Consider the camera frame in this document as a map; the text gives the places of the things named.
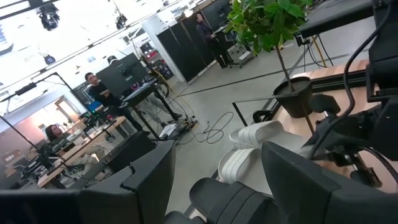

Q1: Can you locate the person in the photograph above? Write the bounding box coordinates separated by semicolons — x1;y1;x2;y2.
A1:
84;72;150;134
45;124;73;147
195;12;234;69

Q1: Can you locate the black monitor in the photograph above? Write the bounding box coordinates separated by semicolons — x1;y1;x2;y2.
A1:
95;52;149;97

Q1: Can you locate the green potted plant black pot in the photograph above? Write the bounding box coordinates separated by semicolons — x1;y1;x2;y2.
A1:
225;0;315;119

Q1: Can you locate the wooden shelf black metal frame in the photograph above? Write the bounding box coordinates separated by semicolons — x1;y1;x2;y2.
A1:
231;95;317;150

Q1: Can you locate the black floor cable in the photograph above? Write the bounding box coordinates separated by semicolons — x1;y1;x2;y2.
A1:
194;111;234;145

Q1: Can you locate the grey slide sandal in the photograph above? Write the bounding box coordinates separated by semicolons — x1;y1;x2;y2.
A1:
229;120;285;149
217;147;265;185

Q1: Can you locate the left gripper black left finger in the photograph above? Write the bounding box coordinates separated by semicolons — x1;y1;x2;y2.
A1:
79;139;177;224

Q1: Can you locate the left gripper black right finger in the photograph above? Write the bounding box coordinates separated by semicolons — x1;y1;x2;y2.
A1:
261;141;341;224

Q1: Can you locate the grey desk top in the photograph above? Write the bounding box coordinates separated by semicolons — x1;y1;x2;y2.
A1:
297;0;374;38

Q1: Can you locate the yellow cable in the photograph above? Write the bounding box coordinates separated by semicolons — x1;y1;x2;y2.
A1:
310;35;328;68

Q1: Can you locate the black standing desk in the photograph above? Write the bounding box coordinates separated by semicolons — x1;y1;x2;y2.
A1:
123;82;183;141

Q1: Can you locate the black partition wall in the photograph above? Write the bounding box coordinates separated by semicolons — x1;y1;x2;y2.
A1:
156;0;237;83

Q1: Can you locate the plain black box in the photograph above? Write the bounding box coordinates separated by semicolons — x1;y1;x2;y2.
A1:
104;130;156;174

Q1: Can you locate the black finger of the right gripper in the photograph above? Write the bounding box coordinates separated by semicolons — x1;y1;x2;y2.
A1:
322;153;383;188
302;119;334;154

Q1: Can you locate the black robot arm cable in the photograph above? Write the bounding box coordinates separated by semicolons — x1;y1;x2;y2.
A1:
309;1;394;159

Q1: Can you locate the black slide sandal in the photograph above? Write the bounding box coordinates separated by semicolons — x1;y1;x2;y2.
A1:
164;210;208;224
188;177;280;224

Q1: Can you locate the long wooden workbench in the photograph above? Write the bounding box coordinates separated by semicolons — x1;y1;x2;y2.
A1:
37;115;128;189

